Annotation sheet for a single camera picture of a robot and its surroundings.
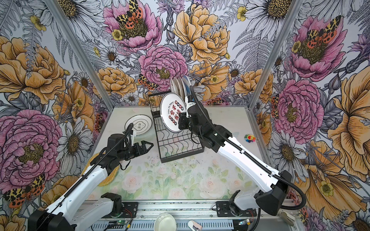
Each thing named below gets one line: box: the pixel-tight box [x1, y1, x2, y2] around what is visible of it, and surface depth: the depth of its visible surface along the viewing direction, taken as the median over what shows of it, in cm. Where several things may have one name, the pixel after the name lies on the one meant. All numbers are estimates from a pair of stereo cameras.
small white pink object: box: [187, 219, 203, 231], surface depth 70 cm
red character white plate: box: [159, 92, 187, 133], surface depth 73 cm
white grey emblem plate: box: [124, 114, 153, 136], surface depth 114 cm
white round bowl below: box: [153, 212, 177, 231], surface depth 71 cm
